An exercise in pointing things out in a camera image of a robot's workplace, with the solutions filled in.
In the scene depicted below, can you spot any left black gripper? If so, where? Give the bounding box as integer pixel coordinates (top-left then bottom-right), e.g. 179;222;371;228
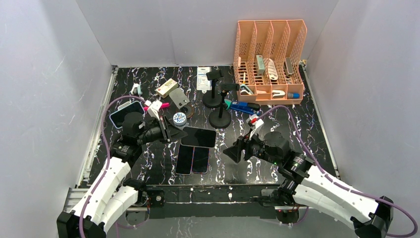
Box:
137;116;188;145

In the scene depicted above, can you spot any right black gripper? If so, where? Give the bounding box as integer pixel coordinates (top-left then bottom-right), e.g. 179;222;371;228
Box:
222;128;280;166

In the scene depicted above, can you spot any purple smartphone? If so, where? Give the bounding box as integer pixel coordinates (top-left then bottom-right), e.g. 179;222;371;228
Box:
175;145;194;175

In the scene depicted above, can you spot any black smartphone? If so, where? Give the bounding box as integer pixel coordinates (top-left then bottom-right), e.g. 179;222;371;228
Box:
192;147;210;174

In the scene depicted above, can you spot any black phone stand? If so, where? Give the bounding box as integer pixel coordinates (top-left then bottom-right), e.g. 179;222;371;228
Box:
202;69;224;108
208;83;240;129

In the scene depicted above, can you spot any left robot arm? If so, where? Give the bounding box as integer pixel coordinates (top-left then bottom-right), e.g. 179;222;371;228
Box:
56;112;187;238

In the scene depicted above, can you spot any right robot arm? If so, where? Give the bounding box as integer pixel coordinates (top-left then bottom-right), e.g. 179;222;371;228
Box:
223;132;393;238

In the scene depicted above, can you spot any white phone stand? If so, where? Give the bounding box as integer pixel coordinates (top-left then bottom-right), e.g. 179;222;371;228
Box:
117;101;131;110

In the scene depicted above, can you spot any pink marker pen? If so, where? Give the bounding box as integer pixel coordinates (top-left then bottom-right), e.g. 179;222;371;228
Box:
144;103;170;111

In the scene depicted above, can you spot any blue stapler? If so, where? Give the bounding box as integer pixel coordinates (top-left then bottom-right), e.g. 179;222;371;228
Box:
229;101;262;116

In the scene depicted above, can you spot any white cardboard box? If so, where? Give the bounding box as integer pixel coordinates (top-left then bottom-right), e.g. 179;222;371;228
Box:
155;78;178;98

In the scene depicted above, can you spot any green small box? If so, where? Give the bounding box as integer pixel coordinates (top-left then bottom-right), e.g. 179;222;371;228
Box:
224;99;232;110

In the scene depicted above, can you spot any white teal clip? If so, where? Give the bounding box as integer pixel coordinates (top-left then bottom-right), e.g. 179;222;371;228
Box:
129;83;142;97

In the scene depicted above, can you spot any light blue smartphone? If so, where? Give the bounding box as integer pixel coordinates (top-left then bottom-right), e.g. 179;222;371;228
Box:
109;101;145;129

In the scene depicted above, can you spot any white blister pack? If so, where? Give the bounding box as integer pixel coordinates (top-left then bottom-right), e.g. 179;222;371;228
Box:
197;67;211;93

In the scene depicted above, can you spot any blue capped tube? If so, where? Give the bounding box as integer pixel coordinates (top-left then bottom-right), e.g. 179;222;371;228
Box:
287;93;300;99

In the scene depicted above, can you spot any white item in organizer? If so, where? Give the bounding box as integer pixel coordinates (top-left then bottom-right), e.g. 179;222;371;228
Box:
267;59;278;81

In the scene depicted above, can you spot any grey item in organizer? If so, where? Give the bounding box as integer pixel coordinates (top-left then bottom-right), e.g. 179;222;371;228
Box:
256;55;265;76

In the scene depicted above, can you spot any orange file organizer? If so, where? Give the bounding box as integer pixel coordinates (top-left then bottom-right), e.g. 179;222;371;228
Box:
233;19;307;105

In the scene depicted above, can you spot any dark item in organizer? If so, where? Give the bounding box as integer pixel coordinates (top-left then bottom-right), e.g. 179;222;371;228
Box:
283;57;294;77

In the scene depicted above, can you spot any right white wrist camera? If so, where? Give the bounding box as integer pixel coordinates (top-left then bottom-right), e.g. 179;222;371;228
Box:
246;114;264;138

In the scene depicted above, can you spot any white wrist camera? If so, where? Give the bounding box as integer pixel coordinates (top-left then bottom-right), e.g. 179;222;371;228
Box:
145;100;163;121
246;114;264;138

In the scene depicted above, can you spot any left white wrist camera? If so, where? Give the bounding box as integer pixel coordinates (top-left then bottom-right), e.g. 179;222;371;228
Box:
145;100;163;121

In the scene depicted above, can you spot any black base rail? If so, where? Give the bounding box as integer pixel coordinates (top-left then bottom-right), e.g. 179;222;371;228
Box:
111;183;349;227

